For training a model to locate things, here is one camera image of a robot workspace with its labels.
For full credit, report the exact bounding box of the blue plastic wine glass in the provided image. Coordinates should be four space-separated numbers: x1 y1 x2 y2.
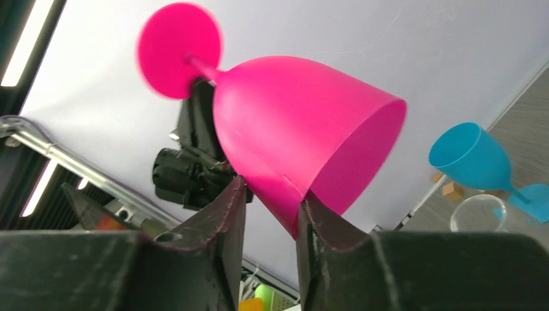
429 122 548 224

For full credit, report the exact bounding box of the small wooden block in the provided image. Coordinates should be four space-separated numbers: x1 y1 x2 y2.
431 172 444 183

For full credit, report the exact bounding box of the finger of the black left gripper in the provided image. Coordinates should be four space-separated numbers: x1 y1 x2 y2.
176 78 227 161

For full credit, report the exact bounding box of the small wooden cube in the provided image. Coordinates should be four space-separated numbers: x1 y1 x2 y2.
442 181 464 202

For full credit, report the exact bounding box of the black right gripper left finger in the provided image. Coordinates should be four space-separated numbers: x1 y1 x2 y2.
1 177 247 310

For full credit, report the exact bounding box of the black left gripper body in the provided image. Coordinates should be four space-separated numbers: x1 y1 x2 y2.
151 148 236 211

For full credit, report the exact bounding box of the clear wine glass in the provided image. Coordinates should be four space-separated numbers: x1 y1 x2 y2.
449 194 507 232

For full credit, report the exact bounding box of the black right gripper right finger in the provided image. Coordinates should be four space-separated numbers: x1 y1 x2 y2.
296 192 548 310

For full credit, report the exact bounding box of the pink plastic wine glass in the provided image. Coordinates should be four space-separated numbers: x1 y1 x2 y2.
137 3 407 235

